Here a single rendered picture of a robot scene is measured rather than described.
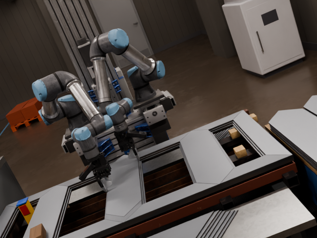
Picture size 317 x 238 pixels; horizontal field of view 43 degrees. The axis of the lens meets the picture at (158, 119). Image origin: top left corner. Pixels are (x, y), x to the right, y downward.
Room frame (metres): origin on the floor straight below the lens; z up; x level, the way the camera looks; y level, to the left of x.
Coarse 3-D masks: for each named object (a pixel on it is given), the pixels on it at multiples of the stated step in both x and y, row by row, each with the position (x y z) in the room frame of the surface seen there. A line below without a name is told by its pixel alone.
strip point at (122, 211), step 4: (140, 200) 1.68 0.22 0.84; (128, 204) 1.68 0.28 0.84; (132, 204) 1.67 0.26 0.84; (120, 208) 1.68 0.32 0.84; (124, 208) 1.67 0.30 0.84; (128, 208) 1.65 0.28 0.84; (132, 208) 1.63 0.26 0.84; (108, 212) 1.69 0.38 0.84; (112, 212) 1.67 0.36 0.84; (116, 212) 1.66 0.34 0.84; (120, 212) 1.64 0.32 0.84; (124, 212) 1.63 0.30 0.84
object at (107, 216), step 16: (224, 128) 2.17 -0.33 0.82; (240, 128) 2.03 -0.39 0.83; (176, 144) 2.18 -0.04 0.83; (144, 160) 2.18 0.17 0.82; (288, 160) 1.53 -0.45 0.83; (192, 176) 1.72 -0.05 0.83; (240, 176) 1.53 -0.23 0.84; (144, 192) 1.78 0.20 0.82; (208, 192) 1.54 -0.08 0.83; (16, 208) 2.22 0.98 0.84; (64, 208) 1.96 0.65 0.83; (160, 208) 1.54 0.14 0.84; (128, 224) 1.55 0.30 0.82
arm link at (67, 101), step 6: (66, 96) 2.66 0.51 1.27; (72, 96) 2.64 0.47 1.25; (60, 102) 2.62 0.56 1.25; (66, 102) 2.62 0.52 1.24; (72, 102) 2.62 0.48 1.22; (60, 108) 2.60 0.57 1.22; (66, 108) 2.61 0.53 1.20; (72, 108) 2.62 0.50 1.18; (78, 108) 2.64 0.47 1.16; (66, 114) 2.61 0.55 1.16; (72, 114) 2.62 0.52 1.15
